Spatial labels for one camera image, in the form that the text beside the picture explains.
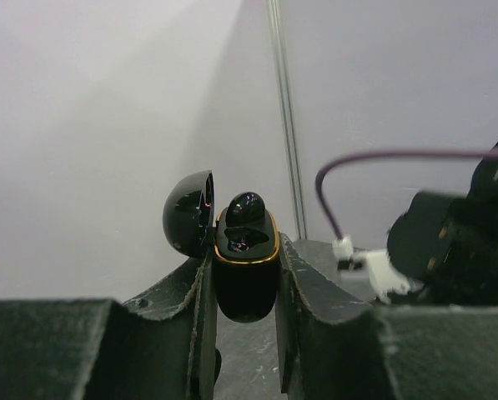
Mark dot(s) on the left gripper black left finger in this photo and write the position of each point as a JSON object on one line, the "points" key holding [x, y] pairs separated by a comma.
{"points": [[157, 345]]}

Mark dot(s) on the black glossy charging case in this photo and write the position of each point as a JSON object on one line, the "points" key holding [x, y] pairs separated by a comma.
{"points": [[245, 258]]}

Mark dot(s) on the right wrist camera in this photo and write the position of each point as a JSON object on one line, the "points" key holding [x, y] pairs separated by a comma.
{"points": [[383, 278]]}

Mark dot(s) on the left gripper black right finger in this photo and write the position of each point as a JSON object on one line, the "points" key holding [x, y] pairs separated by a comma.
{"points": [[331, 345]]}

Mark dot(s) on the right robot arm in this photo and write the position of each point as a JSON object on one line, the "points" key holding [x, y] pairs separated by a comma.
{"points": [[449, 244]]}

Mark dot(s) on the black earbud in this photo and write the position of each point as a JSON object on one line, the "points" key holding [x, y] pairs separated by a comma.
{"points": [[247, 207]]}

